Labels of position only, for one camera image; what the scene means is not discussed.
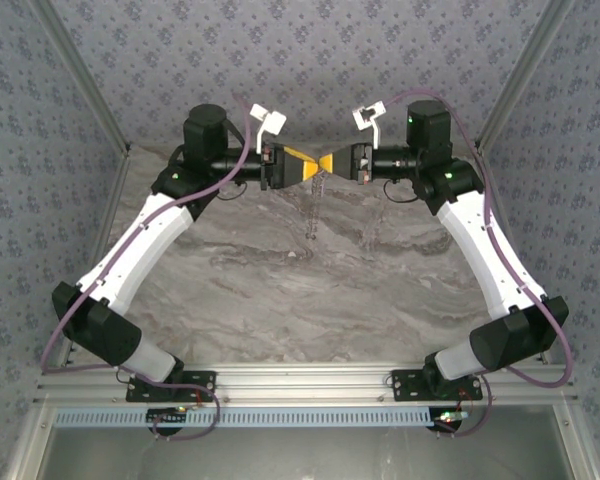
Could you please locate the metal keyring with small rings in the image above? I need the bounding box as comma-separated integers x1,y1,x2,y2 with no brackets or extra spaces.
303,167,332,242

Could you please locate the small black controller board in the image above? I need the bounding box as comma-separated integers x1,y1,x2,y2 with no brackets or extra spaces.
146,407,190,436
432,407,469,434

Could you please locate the grey metal shelf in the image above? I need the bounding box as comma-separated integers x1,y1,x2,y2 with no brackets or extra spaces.
42,424,569,480

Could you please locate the aluminium frame post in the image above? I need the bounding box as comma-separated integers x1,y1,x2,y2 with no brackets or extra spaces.
477,0,579,151
28,0,133,159

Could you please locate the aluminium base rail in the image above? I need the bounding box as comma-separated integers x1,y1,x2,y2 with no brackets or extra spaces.
34,363,579,407

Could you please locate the light blue slotted cable duct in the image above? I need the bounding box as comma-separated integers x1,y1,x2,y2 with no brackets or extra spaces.
53,405,481,429

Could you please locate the aluminium lower frame rail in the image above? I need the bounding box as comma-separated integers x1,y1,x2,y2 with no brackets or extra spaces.
553,399,600,480
3,403,56,480

